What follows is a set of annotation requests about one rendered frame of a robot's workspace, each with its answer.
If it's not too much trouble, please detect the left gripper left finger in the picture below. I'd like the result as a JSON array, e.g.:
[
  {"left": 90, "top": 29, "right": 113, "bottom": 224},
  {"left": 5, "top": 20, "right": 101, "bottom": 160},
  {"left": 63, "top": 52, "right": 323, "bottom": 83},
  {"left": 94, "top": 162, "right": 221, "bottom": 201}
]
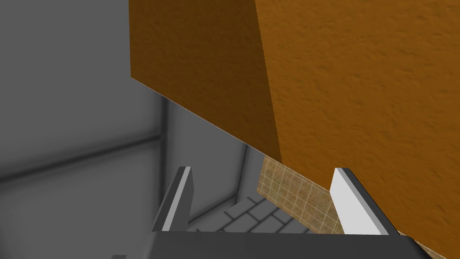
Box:
[{"left": 152, "top": 166, "right": 195, "bottom": 232}]

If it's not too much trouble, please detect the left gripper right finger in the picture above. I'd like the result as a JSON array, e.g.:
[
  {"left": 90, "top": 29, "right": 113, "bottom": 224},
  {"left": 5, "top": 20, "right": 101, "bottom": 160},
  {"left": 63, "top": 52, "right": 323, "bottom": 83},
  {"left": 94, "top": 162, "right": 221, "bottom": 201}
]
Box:
[{"left": 329, "top": 167, "right": 400, "bottom": 236}]

